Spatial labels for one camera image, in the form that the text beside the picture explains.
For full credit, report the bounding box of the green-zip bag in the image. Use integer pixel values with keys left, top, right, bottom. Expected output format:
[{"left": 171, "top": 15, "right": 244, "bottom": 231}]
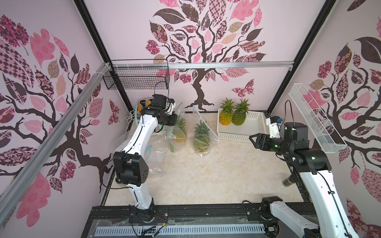
[{"left": 166, "top": 102, "right": 188, "bottom": 153}]

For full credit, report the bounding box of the zip-top bag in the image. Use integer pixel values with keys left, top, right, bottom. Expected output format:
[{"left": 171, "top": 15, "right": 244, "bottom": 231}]
[{"left": 114, "top": 131, "right": 169, "bottom": 177}]

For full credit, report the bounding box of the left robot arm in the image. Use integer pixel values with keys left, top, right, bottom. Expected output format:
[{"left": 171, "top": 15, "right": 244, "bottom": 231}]
[{"left": 113, "top": 94, "right": 178, "bottom": 223}]

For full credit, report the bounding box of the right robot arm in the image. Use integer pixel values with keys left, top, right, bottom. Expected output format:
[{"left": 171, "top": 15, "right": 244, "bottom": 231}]
[{"left": 249, "top": 122, "right": 358, "bottom": 238}]

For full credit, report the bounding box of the back right zip bag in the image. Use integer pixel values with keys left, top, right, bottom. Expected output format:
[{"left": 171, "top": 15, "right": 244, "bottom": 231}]
[{"left": 191, "top": 106, "right": 220, "bottom": 157}]

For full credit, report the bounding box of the white plastic basket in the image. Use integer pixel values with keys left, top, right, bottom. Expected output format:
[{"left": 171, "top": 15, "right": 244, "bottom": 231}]
[{"left": 217, "top": 111, "right": 269, "bottom": 142}]

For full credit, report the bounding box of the mint green toaster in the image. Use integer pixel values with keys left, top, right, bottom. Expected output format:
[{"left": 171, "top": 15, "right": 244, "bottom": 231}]
[{"left": 134, "top": 97, "right": 153, "bottom": 126}]

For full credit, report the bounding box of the brown spice jar right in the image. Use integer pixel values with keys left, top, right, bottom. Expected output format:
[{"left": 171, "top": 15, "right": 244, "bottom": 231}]
[{"left": 282, "top": 175, "right": 298, "bottom": 187}]

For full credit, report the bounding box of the white vent strip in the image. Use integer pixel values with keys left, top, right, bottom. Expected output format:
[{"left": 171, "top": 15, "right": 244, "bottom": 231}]
[{"left": 93, "top": 224, "right": 265, "bottom": 238}]

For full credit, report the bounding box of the black wire wall basket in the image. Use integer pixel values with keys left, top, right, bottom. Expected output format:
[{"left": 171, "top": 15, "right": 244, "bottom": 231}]
[{"left": 103, "top": 58, "right": 170, "bottom": 90}]

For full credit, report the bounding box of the white wire wall shelf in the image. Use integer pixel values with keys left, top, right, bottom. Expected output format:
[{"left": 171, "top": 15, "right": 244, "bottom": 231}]
[{"left": 289, "top": 83, "right": 347, "bottom": 154}]

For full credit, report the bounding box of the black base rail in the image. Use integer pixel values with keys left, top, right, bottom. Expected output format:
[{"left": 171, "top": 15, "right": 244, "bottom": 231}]
[{"left": 82, "top": 201, "right": 318, "bottom": 238}]

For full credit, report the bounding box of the aluminium rail back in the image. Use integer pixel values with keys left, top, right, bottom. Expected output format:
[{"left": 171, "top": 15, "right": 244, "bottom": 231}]
[{"left": 113, "top": 60, "right": 294, "bottom": 69}]

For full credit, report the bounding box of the aluminium rail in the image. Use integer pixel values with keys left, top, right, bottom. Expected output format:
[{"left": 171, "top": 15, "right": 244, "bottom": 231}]
[
  {"left": 113, "top": 60, "right": 294, "bottom": 69},
  {"left": 1, "top": 62, "right": 111, "bottom": 225}
]

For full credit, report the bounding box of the aluminium rail left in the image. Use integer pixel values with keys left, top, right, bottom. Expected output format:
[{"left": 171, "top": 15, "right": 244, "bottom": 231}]
[{"left": 1, "top": 62, "right": 111, "bottom": 225}]

